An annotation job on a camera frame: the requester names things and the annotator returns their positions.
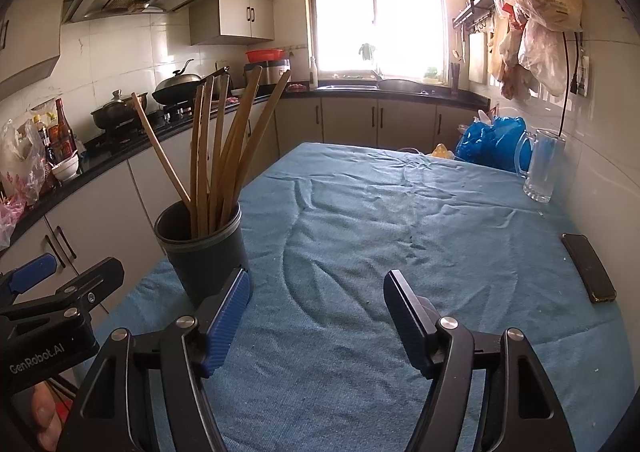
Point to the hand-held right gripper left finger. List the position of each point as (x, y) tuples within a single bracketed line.
[(227, 327)]

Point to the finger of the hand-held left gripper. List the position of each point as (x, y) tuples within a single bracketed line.
[(95, 282), (30, 274)]

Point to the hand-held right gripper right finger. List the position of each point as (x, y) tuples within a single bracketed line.
[(406, 327)]

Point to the dark grey utensil holder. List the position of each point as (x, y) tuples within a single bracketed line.
[(205, 262)]

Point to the bunch of wooden chopsticks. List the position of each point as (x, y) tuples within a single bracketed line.
[(199, 167)]

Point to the person's left hand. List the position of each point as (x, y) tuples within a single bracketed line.
[(47, 417)]

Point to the pink plastic bag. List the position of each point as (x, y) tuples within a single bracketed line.
[(10, 217)]

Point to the blue table cloth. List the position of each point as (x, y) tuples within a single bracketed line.
[(400, 232)]

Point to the white bowl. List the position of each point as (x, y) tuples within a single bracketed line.
[(66, 167)]

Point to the small condiment bottle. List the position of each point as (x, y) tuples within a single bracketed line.
[(42, 137)]

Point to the dark sauce bottle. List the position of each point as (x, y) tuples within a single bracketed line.
[(62, 132)]

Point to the black gas stove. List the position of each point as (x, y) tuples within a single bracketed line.
[(150, 125)]

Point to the dark cooking pot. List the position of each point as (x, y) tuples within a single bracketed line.
[(117, 115)]

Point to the yellow plastic bag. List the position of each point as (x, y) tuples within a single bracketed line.
[(442, 151)]

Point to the black smartphone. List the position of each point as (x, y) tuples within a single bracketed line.
[(589, 267)]

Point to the blue plastic bag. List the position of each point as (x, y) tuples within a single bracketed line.
[(492, 142)]

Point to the black wok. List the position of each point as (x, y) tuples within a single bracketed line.
[(180, 95)]

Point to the clear glass beer mug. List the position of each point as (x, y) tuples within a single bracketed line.
[(542, 167)]

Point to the white kitchen base cabinets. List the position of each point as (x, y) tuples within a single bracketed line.
[(350, 122)]

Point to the steel wok lid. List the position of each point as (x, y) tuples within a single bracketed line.
[(177, 80)]

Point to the black kitchen countertop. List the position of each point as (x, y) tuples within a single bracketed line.
[(450, 99)]

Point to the steel kitchen sink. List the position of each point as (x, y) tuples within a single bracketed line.
[(345, 86)]

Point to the pink cloth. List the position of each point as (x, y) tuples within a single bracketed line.
[(295, 87)]

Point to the steel faucet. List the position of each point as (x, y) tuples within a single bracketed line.
[(375, 75)]

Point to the dark chopstick cup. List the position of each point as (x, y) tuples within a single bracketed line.
[(455, 77)]

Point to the silver rice cooker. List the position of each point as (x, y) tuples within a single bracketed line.
[(272, 75)]

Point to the white plastic bottle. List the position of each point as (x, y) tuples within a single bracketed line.
[(313, 75)]

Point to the red plastic basin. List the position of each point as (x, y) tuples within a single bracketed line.
[(265, 56)]

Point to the green cloth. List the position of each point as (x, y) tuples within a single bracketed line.
[(367, 51)]

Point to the white cutting board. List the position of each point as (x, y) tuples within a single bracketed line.
[(477, 57)]

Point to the clear hanging plastic bag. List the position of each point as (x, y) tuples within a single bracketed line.
[(540, 62), (505, 62)]

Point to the kitchen window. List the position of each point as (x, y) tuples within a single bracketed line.
[(375, 7)]

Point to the white wall cabinet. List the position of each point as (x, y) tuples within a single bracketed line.
[(30, 27), (235, 17)]

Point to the white wall socket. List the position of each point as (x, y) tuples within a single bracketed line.
[(581, 77)]

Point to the black wall rack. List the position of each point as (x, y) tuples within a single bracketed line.
[(472, 15)]

